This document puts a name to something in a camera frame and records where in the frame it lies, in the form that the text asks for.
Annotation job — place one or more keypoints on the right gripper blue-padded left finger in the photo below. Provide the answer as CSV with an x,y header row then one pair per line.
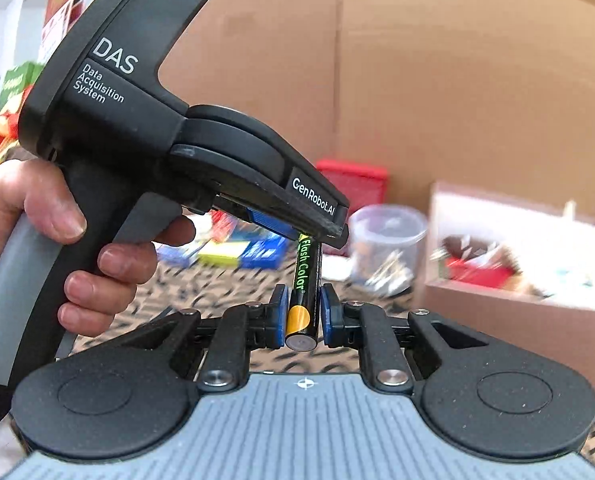
x,y
215,355

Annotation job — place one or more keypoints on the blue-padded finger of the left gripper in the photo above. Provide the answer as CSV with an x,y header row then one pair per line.
x,y
271,224

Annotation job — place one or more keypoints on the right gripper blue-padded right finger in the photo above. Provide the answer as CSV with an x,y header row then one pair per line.
x,y
387,346

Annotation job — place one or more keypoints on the pink black Flash Color marker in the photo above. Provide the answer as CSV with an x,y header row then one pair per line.
x,y
302,324

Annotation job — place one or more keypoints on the person's left hand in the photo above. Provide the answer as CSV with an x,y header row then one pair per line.
x,y
38,189

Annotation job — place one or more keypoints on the red blue playing card box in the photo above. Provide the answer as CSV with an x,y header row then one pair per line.
x,y
223,225

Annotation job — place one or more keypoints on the blue medicine box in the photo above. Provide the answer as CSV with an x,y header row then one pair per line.
x,y
266,253

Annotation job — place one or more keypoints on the yellow green small box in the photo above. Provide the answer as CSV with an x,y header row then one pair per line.
x,y
226,254

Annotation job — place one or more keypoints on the patterned letter rug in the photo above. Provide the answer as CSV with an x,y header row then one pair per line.
x,y
212,290

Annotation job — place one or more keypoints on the red blue flat card box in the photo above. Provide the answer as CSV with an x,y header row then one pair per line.
x,y
181,256

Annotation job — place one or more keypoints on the white sachet packet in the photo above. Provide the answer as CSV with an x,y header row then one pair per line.
x,y
336,268

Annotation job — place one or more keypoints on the clear cotton swab jar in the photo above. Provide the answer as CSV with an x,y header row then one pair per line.
x,y
384,244

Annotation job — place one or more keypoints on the red flat book box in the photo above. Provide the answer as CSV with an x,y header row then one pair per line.
x,y
363,185

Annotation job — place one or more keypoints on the pink cardboard storage box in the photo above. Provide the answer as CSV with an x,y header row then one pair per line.
x,y
547,305

